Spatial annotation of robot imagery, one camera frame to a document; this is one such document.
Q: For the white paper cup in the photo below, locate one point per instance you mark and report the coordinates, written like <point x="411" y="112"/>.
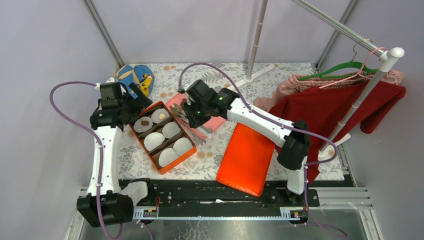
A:
<point x="170" y="130"/>
<point x="141" y="129"/>
<point x="153" y="140"/>
<point x="182" y="146"/>
<point x="156" y="113"/>
<point x="167" y="156"/>

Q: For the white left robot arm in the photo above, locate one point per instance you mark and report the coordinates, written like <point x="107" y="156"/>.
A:
<point x="106" y="202"/>

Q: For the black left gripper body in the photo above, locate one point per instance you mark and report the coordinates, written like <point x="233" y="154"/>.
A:
<point x="132" y="109"/>

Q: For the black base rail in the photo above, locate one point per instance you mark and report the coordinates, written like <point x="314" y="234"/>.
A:
<point x="210" y="200"/>

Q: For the orange chocolate box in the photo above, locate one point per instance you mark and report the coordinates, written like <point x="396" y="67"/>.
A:
<point x="168" y="143"/>

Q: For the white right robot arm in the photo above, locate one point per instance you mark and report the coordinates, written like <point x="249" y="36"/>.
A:
<point x="287" y="135"/>

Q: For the green hanger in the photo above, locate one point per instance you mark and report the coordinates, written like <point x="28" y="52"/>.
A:
<point x="346" y="65"/>

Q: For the white clothes rack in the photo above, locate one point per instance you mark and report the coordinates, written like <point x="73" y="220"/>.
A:
<point x="291" y="34"/>

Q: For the pink garment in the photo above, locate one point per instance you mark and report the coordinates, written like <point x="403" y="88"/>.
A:
<point x="292" y="85"/>

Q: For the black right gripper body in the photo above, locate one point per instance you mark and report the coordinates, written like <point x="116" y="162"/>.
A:
<point x="197" y="113"/>

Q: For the dark red garment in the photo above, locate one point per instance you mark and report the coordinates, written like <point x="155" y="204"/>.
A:
<point x="323" y="109"/>

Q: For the pink tray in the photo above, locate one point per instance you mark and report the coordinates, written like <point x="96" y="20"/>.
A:
<point x="212" y="123"/>

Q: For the orange box lid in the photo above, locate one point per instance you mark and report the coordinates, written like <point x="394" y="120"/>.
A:
<point x="246" y="161"/>

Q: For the blue plush toy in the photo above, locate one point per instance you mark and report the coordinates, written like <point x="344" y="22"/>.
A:
<point x="141" y="75"/>

